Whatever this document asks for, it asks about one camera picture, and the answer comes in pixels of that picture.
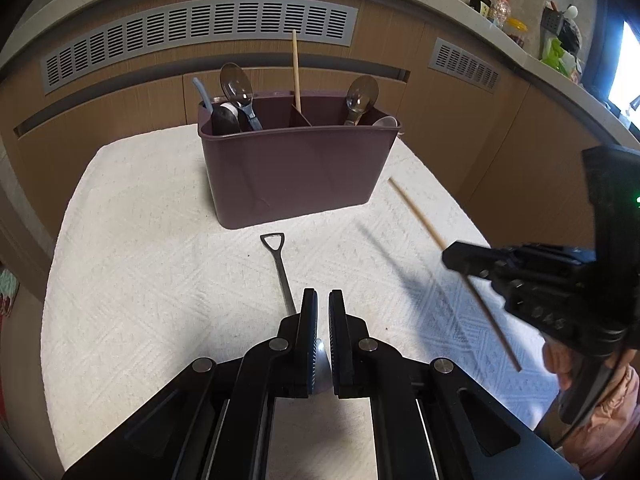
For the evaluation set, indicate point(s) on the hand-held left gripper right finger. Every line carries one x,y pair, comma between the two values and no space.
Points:
336,340

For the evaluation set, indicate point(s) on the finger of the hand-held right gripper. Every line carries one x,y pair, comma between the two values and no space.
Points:
470,257

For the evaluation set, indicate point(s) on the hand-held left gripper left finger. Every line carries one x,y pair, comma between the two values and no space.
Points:
310,330

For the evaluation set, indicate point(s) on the shovel-shaped metal spoon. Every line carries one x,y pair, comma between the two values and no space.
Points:
280,270

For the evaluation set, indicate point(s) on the wooden chopstick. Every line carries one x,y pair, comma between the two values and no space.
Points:
414,209
296,70

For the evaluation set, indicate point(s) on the maroon plastic utensil holder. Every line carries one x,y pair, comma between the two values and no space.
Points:
300,175

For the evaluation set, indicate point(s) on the person's right hand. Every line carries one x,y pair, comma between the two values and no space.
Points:
559,362

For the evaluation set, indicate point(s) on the white plastic spoon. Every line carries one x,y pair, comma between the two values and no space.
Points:
386,121

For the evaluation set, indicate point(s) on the white textured towel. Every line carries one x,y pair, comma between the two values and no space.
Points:
150,260

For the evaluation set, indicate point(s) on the small grey vent grille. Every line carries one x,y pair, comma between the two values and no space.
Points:
465,65

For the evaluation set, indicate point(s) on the green packet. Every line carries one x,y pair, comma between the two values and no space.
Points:
554,52

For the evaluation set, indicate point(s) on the yellow-lidded jar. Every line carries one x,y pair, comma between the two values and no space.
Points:
516,30

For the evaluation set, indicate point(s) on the bright window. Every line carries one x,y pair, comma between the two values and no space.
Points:
627,65

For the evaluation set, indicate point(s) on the orange-capped clear bottle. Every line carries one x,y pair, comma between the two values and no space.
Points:
500,10

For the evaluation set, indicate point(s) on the grey countertop caddy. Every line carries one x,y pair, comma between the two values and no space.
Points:
552,20

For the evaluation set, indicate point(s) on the dark bottle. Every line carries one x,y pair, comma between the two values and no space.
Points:
481,1

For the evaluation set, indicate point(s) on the brown cabinet front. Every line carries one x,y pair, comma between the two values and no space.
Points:
125,105

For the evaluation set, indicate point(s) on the large grey vent grille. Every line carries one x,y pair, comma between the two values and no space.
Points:
200,25

